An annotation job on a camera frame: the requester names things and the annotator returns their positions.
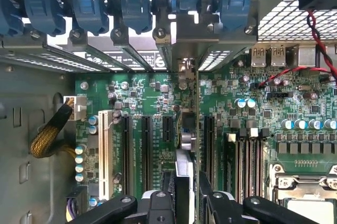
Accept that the metal CPU socket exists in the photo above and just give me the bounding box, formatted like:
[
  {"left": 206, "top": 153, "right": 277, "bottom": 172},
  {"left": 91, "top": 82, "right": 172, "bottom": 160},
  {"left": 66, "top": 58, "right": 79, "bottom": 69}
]
[{"left": 267, "top": 163, "right": 337, "bottom": 224}]

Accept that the green motherboard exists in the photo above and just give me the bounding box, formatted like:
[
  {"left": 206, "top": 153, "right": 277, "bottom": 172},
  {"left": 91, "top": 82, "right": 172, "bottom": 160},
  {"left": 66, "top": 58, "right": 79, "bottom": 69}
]
[{"left": 75, "top": 47, "right": 337, "bottom": 224}]

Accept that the white PCI expansion slot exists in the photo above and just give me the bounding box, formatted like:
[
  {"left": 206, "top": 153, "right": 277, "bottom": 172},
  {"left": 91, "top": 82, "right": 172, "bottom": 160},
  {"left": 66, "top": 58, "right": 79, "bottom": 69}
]
[{"left": 98, "top": 109, "right": 113, "bottom": 201}]

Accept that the silver rear port block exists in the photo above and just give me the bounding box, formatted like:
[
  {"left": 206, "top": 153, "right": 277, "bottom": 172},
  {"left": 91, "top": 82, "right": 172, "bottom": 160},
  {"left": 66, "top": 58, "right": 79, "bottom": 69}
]
[{"left": 298, "top": 45, "right": 317, "bottom": 67}]

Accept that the purple and yellow wire bundle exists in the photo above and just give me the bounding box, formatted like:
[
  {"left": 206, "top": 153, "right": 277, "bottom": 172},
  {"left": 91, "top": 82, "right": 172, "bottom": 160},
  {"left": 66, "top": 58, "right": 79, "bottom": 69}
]
[{"left": 65, "top": 197, "right": 81, "bottom": 222}]

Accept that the black yellow braided power cable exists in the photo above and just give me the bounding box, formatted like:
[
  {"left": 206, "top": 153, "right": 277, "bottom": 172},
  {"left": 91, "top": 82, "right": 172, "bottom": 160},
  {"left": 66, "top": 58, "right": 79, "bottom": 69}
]
[{"left": 29, "top": 104, "right": 77, "bottom": 158}]

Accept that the short black expansion slot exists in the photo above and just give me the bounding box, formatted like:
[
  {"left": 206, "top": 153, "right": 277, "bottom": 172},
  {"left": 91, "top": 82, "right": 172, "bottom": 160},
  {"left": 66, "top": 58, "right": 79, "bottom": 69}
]
[{"left": 162, "top": 115, "right": 174, "bottom": 144}]

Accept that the white power connector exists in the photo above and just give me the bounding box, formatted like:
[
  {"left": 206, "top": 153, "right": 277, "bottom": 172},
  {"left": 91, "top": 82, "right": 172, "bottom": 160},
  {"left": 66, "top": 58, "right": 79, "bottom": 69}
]
[{"left": 63, "top": 96, "right": 87, "bottom": 121}]

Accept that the long black expansion slot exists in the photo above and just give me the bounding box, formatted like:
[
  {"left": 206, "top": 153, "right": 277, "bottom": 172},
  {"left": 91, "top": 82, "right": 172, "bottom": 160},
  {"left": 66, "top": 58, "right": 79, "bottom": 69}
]
[
  {"left": 204, "top": 115, "right": 216, "bottom": 190},
  {"left": 141, "top": 115, "right": 154, "bottom": 192},
  {"left": 120, "top": 115, "right": 133, "bottom": 196}
]

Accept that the blue slot retention clip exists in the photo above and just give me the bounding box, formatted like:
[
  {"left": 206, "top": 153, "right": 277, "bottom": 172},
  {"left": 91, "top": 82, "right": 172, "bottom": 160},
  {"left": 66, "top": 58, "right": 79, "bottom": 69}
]
[
  {"left": 0, "top": 0, "right": 25, "bottom": 38},
  {"left": 25, "top": 0, "right": 66, "bottom": 37},
  {"left": 217, "top": 0, "right": 255, "bottom": 33},
  {"left": 118, "top": 0, "right": 154, "bottom": 35},
  {"left": 71, "top": 0, "right": 110, "bottom": 36},
  {"left": 170, "top": 0, "right": 202, "bottom": 14}
]

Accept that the black printed label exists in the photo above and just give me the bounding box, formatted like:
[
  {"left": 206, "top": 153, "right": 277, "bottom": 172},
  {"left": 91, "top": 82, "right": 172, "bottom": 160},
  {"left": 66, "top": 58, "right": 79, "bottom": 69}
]
[{"left": 75, "top": 49, "right": 167, "bottom": 71}]

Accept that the perforated metal slot cover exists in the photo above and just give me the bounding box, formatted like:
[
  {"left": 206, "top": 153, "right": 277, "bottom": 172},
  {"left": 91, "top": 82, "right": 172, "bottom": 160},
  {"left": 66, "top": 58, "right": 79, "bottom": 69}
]
[
  {"left": 0, "top": 45, "right": 106, "bottom": 74},
  {"left": 112, "top": 27, "right": 155, "bottom": 72},
  {"left": 68, "top": 29, "right": 133, "bottom": 73},
  {"left": 199, "top": 42, "right": 257, "bottom": 72},
  {"left": 153, "top": 27, "right": 172, "bottom": 71}
]

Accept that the silver CPU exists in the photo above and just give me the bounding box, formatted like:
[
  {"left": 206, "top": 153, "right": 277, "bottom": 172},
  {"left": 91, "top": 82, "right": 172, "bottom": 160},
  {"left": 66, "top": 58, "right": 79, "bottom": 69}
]
[{"left": 286, "top": 199, "right": 337, "bottom": 224}]

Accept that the red and black twisted wire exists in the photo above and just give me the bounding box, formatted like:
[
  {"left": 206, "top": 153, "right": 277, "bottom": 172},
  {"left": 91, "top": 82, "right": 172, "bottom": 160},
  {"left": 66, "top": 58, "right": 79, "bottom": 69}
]
[{"left": 257, "top": 9, "right": 337, "bottom": 88}]

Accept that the silver USB port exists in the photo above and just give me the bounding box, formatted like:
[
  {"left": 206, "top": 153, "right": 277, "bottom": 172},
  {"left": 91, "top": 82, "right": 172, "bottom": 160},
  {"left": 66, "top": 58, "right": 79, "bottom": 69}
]
[
  {"left": 271, "top": 47, "right": 287, "bottom": 67},
  {"left": 251, "top": 47, "right": 266, "bottom": 67}
]

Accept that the black RAM slot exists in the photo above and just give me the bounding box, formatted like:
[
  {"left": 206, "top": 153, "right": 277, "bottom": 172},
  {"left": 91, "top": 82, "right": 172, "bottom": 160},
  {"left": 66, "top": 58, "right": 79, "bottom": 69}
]
[
  {"left": 238, "top": 128, "right": 249, "bottom": 203},
  {"left": 257, "top": 128, "right": 269, "bottom": 198},
  {"left": 249, "top": 127, "right": 259, "bottom": 200}
]

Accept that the grey metal PC case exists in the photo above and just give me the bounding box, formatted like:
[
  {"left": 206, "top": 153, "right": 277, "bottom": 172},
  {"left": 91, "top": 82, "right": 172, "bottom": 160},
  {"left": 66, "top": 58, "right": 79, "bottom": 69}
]
[{"left": 0, "top": 0, "right": 337, "bottom": 224}]

